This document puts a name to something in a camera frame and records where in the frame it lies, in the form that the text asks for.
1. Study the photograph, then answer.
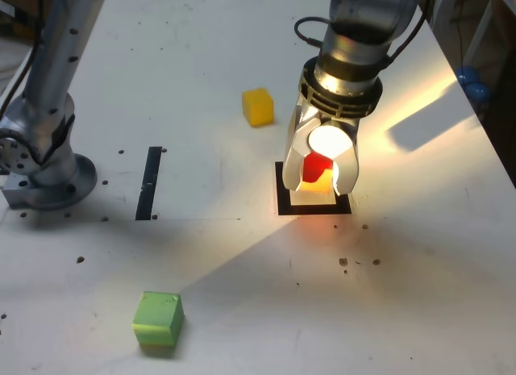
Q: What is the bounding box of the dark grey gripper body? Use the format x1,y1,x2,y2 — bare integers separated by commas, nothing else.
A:
318,113,360,139

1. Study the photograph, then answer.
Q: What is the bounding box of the blue balloon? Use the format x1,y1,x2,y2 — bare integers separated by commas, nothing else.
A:
454,65,481,86
463,82,493,110

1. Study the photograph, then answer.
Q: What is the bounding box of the black tape strip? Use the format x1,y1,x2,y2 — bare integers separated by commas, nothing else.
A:
135,146,163,222

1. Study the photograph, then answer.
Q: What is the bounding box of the red cube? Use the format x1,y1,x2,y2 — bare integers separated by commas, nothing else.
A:
300,152,336,195

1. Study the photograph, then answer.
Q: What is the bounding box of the black tape square outline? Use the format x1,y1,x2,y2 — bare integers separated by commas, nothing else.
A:
274,160,352,217

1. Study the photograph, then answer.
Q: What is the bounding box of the white metal stand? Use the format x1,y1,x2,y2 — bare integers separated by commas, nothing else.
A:
429,0,495,69

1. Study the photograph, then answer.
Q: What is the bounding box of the green cube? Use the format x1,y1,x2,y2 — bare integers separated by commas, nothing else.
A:
131,290,185,348

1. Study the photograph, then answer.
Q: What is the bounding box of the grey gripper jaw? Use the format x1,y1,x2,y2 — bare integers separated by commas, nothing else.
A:
330,116,361,197
281,93,322,193

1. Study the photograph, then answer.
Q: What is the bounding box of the yellow cube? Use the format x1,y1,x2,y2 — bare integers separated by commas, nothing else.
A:
241,87,275,128

